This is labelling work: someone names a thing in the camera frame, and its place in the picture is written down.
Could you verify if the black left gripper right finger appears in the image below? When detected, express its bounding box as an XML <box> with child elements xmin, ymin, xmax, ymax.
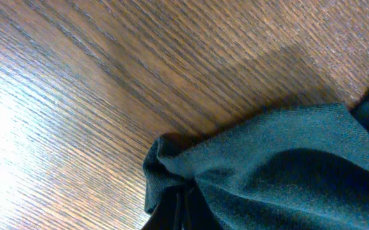
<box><xmin>182</xmin><ymin>185</ymin><xmax>223</xmax><ymax>230</ymax></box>

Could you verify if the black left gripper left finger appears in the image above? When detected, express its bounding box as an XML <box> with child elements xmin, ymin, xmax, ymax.
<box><xmin>141</xmin><ymin>189</ymin><xmax>180</xmax><ymax>230</ymax></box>

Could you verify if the dark green Nike t-shirt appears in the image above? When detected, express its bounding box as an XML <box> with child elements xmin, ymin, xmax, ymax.
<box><xmin>143</xmin><ymin>95</ymin><xmax>369</xmax><ymax>229</ymax></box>

